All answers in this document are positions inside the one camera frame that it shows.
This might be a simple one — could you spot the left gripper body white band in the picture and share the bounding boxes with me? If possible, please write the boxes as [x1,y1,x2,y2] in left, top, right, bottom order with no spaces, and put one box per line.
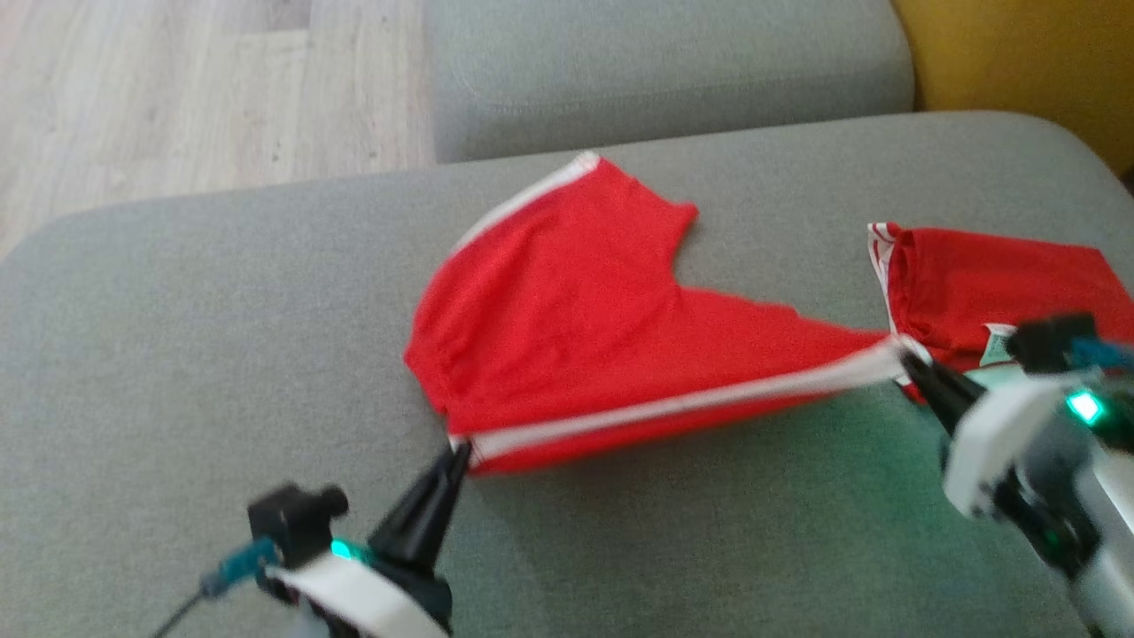
[264,536,455,638]

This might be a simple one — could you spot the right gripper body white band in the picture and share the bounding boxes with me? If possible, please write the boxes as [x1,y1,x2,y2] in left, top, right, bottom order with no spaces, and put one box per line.
[940,368,1110,520]

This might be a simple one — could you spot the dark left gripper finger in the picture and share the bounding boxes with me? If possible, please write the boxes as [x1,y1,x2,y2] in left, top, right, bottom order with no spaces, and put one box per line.
[416,440,473,575]
[367,447,454,572]

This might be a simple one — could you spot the red Bulls 23 shorts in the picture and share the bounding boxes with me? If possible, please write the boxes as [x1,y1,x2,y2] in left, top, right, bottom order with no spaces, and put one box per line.
[402,150,915,478]

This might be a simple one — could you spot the grey sofa seat cushion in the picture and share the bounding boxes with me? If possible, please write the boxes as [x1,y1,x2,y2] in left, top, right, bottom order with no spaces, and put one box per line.
[0,110,1134,638]

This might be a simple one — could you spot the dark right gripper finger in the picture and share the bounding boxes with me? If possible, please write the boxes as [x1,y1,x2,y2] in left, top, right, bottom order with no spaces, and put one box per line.
[898,353,968,437]
[926,359,986,413]

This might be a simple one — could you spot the red Bulls jersey shirt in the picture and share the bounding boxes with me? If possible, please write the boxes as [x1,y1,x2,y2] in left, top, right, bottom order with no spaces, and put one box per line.
[866,221,1134,406]

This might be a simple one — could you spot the black cable with teal plug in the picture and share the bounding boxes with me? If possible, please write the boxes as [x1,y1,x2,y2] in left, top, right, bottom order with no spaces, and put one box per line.
[146,536,281,638]
[1068,335,1134,373]

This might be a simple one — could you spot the yellow panel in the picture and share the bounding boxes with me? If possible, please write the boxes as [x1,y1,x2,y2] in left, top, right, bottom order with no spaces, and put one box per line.
[889,0,1134,178]

